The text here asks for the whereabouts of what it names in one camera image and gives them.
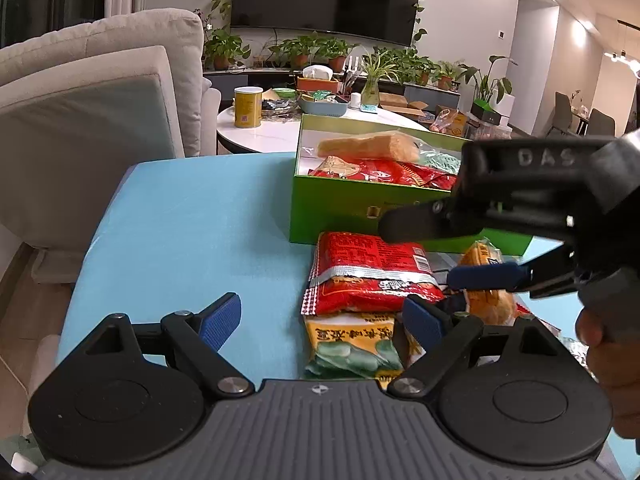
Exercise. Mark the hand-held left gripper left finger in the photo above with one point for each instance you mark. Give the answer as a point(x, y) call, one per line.
point(220, 320)

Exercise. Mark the large red snack bag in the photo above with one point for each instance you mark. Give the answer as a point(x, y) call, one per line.
point(370, 167)

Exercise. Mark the orange tissue box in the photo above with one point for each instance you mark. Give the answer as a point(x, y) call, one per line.
point(315, 84)

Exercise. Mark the pendant lamp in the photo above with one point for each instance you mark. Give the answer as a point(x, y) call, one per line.
point(622, 55)

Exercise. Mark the potted green plant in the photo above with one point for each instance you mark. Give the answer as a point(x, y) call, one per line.
point(300, 60)
point(445, 82)
point(424, 78)
point(220, 63)
point(337, 63)

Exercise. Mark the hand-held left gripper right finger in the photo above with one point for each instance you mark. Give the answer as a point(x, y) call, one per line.
point(422, 317)

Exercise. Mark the plastic bag of fruit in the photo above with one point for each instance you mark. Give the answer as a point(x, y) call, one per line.
point(444, 121)

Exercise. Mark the mint green patterned packet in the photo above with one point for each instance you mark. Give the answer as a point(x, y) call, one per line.
point(442, 162)

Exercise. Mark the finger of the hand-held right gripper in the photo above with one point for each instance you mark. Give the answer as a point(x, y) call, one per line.
point(487, 276)
point(420, 222)

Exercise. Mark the glass vase with plant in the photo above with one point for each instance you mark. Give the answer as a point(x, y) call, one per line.
point(370, 95)

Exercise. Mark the yellow can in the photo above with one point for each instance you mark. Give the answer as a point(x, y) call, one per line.
point(248, 110)

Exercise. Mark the blue basket tray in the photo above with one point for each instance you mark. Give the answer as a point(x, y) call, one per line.
point(322, 108)

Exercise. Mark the grey dining chair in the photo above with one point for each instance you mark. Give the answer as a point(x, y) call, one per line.
point(600, 122)
point(561, 112)

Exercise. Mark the open cardboard box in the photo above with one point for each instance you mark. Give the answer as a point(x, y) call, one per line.
point(400, 102)

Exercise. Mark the green black box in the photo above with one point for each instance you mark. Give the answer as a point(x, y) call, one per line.
point(485, 111)

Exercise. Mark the yellow cake packet black label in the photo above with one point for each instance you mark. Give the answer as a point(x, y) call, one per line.
point(487, 307)

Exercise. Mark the cardboard box yellow logo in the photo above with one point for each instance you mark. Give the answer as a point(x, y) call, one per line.
point(460, 124)

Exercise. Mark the sliced bread loaf packet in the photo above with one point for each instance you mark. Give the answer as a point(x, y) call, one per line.
point(370, 146)

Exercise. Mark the green cardboard box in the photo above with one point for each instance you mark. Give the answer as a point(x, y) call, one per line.
point(340, 210)

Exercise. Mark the round white table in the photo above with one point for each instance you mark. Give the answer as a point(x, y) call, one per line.
point(265, 135)

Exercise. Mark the green yellow pea snack packet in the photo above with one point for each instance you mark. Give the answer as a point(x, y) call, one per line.
point(350, 350)

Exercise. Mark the white cup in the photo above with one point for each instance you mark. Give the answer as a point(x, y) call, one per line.
point(355, 101)

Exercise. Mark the red packet silver strip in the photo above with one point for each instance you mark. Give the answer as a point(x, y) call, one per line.
point(365, 270)

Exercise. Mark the green bowl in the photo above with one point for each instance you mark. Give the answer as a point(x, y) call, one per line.
point(285, 93)

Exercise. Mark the person's right hand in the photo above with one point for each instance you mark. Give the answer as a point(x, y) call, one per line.
point(620, 385)

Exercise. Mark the beige armchair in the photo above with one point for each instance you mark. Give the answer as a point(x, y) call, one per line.
point(100, 125)

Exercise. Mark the grey television cabinet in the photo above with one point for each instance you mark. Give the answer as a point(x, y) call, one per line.
point(270, 80)

